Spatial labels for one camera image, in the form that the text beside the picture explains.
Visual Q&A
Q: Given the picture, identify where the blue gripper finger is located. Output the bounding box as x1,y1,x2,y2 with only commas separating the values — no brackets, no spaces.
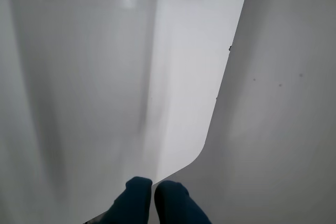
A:
154,180,212,224
101,176,153,224

